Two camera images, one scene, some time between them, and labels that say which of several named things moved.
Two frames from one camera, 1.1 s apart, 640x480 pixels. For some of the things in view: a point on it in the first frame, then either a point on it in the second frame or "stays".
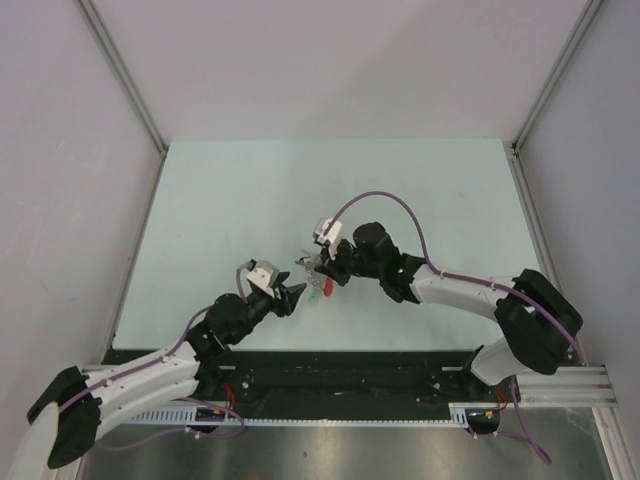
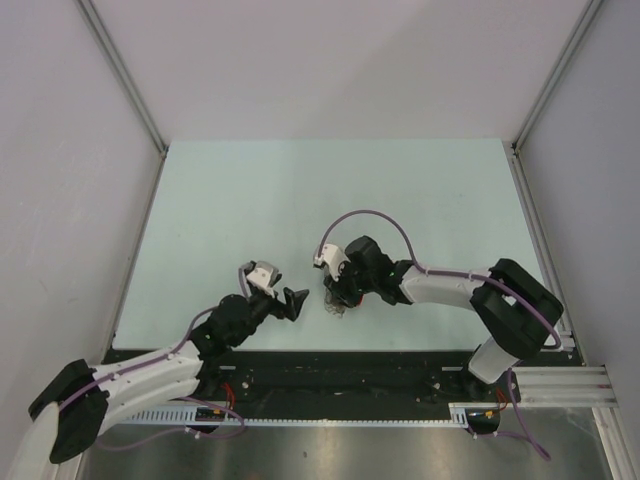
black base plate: [278, 382] stays
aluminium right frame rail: [569, 387] stays
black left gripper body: [258, 306] stays
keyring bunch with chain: [310, 261] → [333, 305]
